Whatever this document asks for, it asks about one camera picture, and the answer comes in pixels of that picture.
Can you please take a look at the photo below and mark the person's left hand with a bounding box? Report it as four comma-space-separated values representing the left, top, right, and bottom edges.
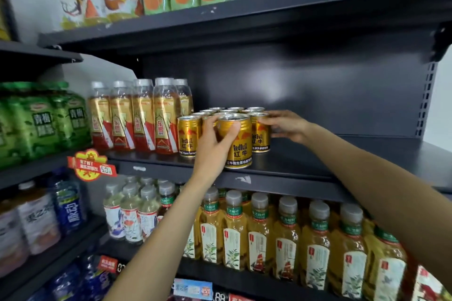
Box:
192, 114, 242, 185

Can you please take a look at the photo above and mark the person's right hand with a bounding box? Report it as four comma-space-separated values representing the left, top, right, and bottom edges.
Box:
258, 110, 315, 145

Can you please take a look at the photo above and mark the gold energy drink can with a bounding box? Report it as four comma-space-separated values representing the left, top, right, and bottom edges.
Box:
248, 112, 271, 153
216, 113, 253, 169

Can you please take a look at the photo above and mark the person's left forearm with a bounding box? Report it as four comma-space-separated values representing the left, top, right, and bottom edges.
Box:
103, 177, 225, 301

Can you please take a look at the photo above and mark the person's right forearm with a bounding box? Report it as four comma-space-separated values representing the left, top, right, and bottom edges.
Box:
303, 124, 452, 291

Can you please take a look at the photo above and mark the cluster of gold cans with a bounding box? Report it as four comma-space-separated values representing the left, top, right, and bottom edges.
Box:
177, 106, 266, 158

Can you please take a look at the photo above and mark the dark metal shelf unit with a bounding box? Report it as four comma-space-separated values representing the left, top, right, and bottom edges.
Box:
37, 0, 452, 301

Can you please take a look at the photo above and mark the gold red label bottle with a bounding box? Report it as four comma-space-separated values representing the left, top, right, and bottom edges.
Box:
132, 79, 156, 153
174, 79, 194, 117
153, 77, 180, 155
88, 81, 113, 151
109, 80, 136, 151

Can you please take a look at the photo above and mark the group of floral label bottles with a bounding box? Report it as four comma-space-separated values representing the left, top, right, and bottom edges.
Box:
103, 175, 178, 245

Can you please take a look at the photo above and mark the row of yellow tea bottles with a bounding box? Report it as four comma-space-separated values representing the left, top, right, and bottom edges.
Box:
183, 186, 452, 301

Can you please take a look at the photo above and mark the red yellow promo tag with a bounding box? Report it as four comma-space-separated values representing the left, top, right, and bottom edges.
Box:
67, 148, 118, 182

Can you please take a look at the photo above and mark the blue white price tag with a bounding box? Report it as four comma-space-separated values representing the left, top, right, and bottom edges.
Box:
173, 278, 214, 301

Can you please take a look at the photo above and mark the green label tea bottle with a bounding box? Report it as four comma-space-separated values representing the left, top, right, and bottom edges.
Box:
49, 81, 92, 151
7, 82, 61, 161
0, 83, 22, 171

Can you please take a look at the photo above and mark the blue label drink bottle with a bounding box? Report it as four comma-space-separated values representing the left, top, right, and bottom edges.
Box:
49, 170, 88, 234

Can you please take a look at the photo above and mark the small red price tag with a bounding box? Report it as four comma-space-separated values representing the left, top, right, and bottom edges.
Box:
97, 256, 119, 274

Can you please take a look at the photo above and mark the white label juice bottle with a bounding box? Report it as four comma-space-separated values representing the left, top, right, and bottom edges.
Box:
16, 180, 61, 255
0, 201, 29, 278

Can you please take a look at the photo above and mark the dark side shelf unit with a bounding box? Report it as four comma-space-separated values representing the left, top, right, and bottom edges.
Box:
0, 0, 108, 301

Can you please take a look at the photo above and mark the group of blue water bottles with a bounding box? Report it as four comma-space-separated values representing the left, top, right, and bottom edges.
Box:
28, 254, 118, 301

